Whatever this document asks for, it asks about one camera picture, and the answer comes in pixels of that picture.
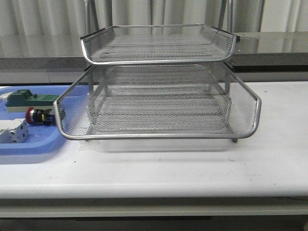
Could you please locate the grey stone counter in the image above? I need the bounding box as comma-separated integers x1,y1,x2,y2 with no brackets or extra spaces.
0,31,308,72

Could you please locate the green terminal block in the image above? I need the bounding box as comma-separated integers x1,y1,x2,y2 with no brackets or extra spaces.
6,90,58,112

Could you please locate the blue plastic tray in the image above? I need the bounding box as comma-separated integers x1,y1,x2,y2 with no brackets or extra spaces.
0,85,91,156

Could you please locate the white circuit breaker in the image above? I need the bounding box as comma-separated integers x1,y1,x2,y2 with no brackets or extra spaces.
0,118,29,143

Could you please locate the white curtain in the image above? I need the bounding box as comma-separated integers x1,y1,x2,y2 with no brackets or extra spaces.
0,0,308,36

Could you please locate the red emergency push button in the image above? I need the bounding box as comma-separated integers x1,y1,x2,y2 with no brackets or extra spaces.
25,107,56,126

